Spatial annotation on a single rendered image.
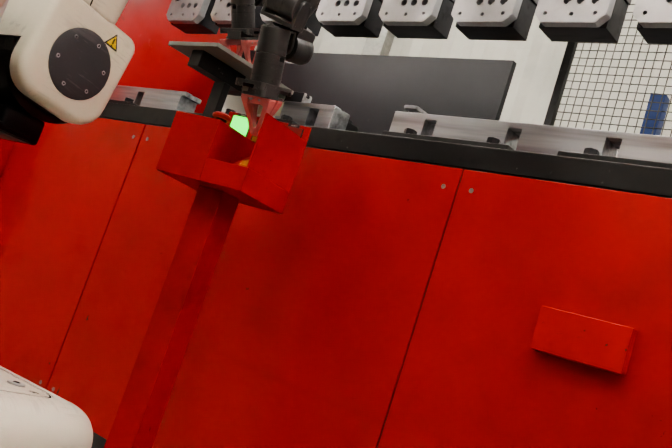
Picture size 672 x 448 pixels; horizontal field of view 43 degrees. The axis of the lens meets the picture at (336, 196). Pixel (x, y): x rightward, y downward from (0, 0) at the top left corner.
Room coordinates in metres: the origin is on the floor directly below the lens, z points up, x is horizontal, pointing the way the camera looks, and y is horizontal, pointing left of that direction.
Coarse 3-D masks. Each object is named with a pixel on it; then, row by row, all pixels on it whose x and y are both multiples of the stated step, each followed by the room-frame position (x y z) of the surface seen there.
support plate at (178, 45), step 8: (176, 48) 1.95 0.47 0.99; (184, 48) 1.93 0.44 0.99; (192, 48) 1.91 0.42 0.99; (200, 48) 1.89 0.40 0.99; (208, 48) 1.86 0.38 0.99; (216, 48) 1.84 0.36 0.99; (224, 48) 1.84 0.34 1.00; (216, 56) 1.91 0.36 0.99; (224, 56) 1.89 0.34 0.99; (232, 56) 1.86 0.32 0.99; (232, 64) 1.93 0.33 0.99; (240, 64) 1.91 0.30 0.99; (248, 64) 1.90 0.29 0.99; (240, 72) 1.98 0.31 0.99; (248, 72) 1.95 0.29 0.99; (288, 88) 2.01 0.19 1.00
